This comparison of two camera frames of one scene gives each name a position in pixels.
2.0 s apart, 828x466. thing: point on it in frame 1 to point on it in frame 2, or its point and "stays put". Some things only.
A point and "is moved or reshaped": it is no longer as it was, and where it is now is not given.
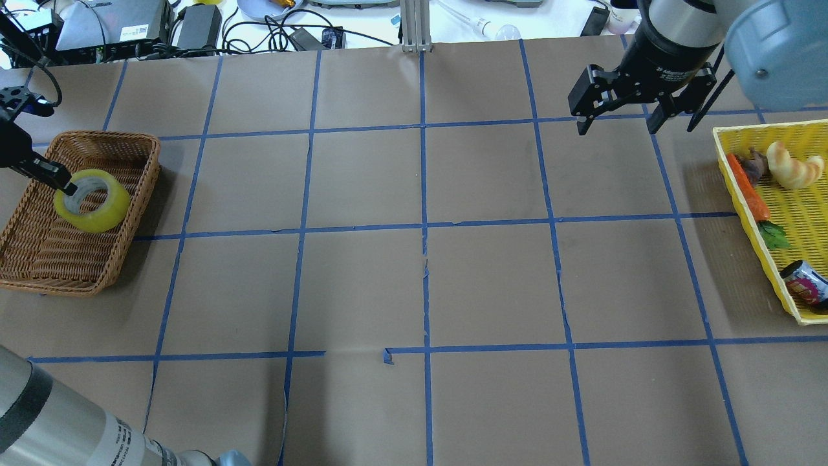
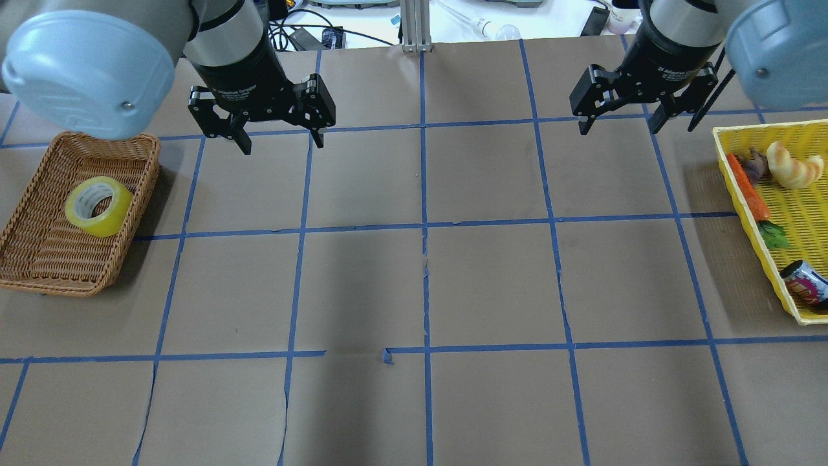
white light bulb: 506,32 stays put
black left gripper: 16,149 to 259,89
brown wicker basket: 39,251 stays put
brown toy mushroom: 755,166 stays put
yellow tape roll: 107,217 is moved or reshaped
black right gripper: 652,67 stays put
